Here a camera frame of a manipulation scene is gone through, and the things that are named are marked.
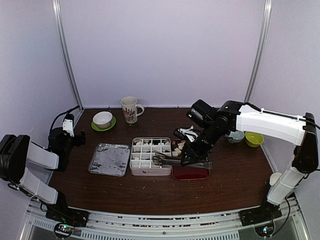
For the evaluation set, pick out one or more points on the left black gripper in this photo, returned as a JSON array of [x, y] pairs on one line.
[[78, 142]]

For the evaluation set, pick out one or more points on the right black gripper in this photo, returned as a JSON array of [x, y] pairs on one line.
[[192, 153]]

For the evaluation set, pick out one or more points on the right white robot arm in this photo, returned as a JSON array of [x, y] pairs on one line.
[[234, 116]]

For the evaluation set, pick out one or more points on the green saucer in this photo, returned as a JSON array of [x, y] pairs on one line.
[[113, 123]]

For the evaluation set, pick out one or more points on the left aluminium frame post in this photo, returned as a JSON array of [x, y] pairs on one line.
[[65, 53]]

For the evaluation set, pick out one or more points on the right aluminium frame post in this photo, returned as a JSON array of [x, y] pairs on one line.
[[263, 36]]

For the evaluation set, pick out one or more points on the front aluminium rail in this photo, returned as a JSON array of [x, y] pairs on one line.
[[224, 225]]

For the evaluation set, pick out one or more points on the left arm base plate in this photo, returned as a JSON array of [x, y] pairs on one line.
[[75, 217]]

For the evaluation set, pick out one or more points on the white compartment tin box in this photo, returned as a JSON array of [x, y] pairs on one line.
[[142, 151]]

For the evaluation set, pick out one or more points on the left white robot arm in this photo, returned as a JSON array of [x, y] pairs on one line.
[[18, 151]]

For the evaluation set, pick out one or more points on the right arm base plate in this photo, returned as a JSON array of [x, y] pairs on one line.
[[257, 215]]

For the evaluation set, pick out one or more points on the lime green bowl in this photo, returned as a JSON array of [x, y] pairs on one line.
[[253, 139]]

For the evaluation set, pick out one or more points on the metal tin lid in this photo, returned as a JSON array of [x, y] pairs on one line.
[[110, 159]]

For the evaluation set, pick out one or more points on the white cup near base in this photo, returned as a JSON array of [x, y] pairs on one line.
[[274, 178]]

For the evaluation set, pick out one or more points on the white bowl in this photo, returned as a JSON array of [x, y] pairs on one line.
[[103, 119]]

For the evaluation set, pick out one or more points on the aluminium frame post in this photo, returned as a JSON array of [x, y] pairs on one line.
[[263, 36], [65, 53]]

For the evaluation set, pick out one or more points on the dark red chocolate tray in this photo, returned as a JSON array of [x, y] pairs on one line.
[[186, 173]]

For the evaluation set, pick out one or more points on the metal tongs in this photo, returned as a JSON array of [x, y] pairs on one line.
[[161, 159]]

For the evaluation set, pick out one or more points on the light blue bowl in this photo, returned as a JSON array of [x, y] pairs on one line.
[[235, 136]]

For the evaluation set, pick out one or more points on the coral pattern mug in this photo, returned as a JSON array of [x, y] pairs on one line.
[[131, 109]]

